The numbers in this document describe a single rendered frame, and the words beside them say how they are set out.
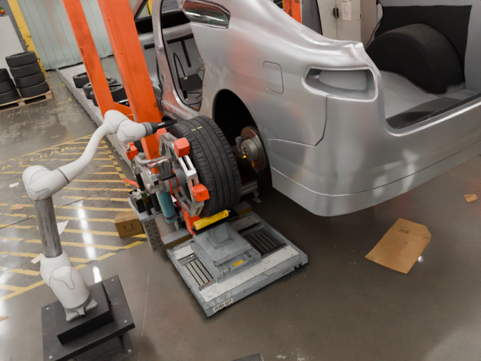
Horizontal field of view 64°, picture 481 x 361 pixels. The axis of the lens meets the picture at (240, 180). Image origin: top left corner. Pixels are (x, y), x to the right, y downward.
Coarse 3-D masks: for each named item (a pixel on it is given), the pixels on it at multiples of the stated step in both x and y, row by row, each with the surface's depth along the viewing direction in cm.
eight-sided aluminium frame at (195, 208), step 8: (160, 136) 249; (168, 136) 249; (160, 144) 259; (168, 144) 239; (160, 152) 267; (184, 168) 229; (192, 168) 230; (192, 176) 229; (192, 184) 231; (176, 192) 275; (184, 200) 273; (192, 200) 238; (184, 208) 268; (192, 208) 247; (200, 208) 247; (192, 216) 255
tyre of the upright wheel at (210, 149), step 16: (176, 128) 242; (192, 128) 237; (208, 128) 238; (192, 144) 229; (208, 144) 232; (224, 144) 234; (208, 160) 229; (224, 160) 232; (208, 176) 229; (224, 176) 233; (208, 192) 232; (224, 192) 238; (240, 192) 246; (208, 208) 244; (224, 208) 253
